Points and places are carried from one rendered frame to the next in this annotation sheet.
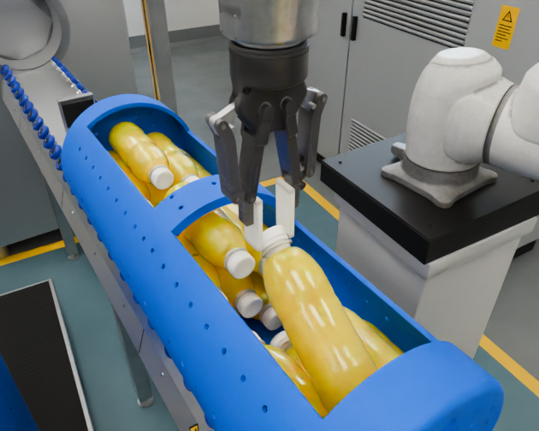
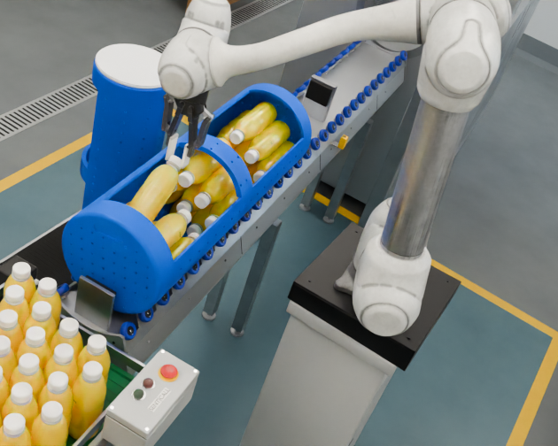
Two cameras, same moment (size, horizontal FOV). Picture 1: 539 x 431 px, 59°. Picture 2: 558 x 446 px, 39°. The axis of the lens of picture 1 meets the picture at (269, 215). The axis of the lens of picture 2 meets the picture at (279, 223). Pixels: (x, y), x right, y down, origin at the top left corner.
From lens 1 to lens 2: 1.65 m
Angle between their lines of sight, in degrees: 38
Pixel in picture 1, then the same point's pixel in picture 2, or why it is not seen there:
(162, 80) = (406, 118)
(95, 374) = not seen: hidden behind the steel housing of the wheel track
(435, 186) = (348, 275)
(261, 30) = not seen: hidden behind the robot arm
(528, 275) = not seen: outside the picture
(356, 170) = (351, 241)
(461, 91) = (375, 219)
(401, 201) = (328, 265)
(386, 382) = (121, 207)
